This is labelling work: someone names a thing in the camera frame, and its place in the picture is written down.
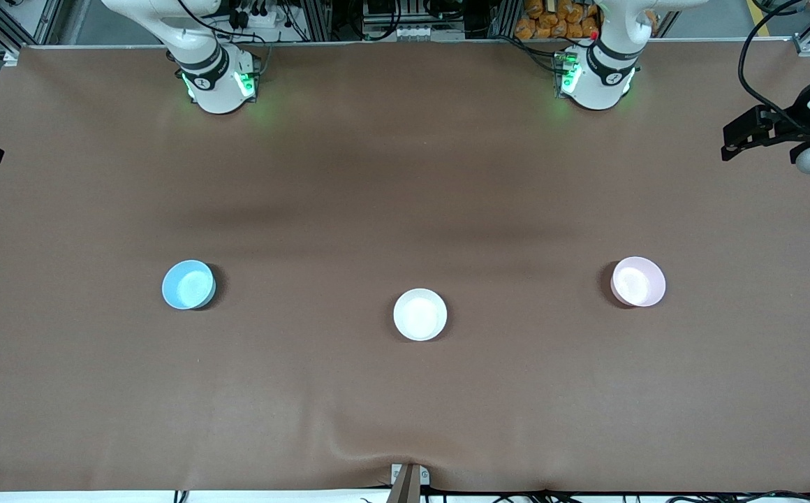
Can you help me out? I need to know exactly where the pink bowl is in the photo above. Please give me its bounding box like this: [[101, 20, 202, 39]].
[[610, 256, 667, 308]]

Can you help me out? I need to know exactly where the blue bowl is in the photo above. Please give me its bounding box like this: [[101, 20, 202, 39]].
[[161, 259, 216, 310]]

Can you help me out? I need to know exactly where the white power strip with plugs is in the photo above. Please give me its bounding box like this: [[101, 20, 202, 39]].
[[227, 0, 290, 32]]

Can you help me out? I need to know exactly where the grey camera stand bracket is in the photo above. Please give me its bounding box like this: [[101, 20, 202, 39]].
[[385, 462, 432, 503]]

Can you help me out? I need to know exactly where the white bowl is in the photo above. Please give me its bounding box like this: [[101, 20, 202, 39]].
[[393, 288, 448, 342]]

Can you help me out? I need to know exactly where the white connector strip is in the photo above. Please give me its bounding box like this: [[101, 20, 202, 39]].
[[390, 25, 448, 41]]

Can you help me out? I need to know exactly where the brown table mat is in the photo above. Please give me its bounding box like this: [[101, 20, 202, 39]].
[[0, 41, 810, 494]]

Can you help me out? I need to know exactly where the orange snack pile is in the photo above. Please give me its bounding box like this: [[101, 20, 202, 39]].
[[515, 0, 601, 41]]

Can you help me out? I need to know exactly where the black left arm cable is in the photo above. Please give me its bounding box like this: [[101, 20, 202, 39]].
[[737, 0, 810, 137]]

